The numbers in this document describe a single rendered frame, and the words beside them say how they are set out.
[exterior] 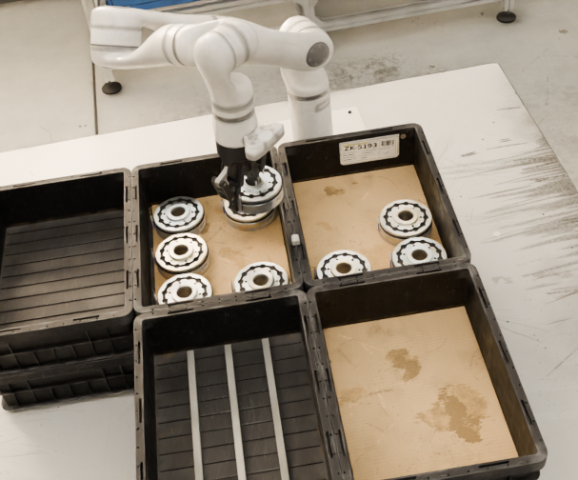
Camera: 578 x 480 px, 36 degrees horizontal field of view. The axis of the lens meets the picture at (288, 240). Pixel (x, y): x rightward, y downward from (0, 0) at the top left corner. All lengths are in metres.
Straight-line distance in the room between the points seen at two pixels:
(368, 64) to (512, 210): 1.76
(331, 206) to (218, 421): 0.54
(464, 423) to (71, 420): 0.73
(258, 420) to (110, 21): 0.74
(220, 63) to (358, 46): 2.42
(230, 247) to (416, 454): 0.58
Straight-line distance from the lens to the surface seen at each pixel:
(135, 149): 2.27
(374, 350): 1.59
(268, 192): 1.61
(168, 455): 1.51
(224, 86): 1.42
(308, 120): 1.96
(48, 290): 1.80
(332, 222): 1.80
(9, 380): 1.72
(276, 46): 1.80
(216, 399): 1.56
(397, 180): 1.89
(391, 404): 1.52
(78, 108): 3.69
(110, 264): 1.81
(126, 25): 1.65
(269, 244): 1.77
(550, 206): 2.05
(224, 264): 1.75
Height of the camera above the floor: 2.10
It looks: 45 degrees down
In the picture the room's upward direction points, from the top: 7 degrees counter-clockwise
